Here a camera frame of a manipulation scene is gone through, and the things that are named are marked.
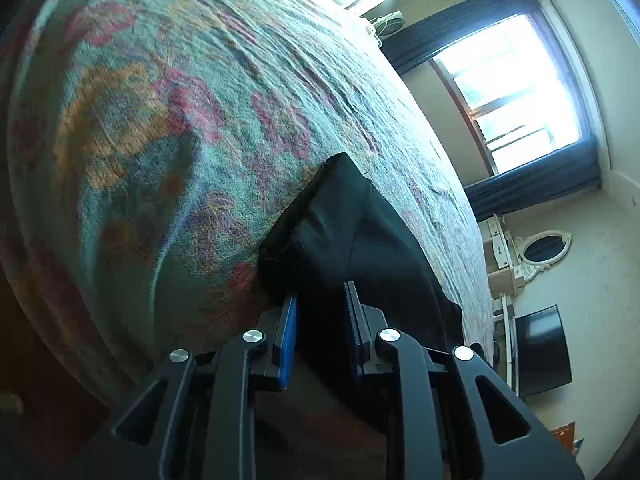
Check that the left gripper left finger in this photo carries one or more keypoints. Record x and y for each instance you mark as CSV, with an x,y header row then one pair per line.
x,y
272,364

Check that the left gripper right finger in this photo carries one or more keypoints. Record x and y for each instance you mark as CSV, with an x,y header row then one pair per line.
x,y
371,340

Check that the black pants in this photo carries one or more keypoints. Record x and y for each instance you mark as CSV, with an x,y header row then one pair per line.
x,y
340,229

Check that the white tv stand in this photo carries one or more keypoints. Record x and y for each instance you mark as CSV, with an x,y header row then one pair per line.
x,y
506,342

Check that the white vanity dresser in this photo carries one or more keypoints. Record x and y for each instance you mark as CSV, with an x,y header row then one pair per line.
x,y
505,276

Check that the black flat television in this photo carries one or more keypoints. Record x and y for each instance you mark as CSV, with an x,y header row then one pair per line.
x,y
543,358

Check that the wooden cabinet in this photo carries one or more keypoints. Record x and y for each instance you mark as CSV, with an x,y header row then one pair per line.
x,y
565,436

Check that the dark blue curtain right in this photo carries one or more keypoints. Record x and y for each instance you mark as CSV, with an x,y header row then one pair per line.
x,y
563,172

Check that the dark blue curtain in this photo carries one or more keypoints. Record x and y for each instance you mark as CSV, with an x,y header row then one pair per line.
x,y
424,39
563,172

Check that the floral bedspread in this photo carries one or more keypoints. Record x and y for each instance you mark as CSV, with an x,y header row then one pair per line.
x,y
148,146

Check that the dark blue curtain left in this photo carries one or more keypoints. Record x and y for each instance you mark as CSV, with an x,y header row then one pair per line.
x,y
424,39

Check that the white fan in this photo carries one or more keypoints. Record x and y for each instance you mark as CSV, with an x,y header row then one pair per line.
x,y
388,24

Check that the oval mirror white frame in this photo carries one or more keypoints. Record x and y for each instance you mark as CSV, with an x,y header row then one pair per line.
x,y
539,252

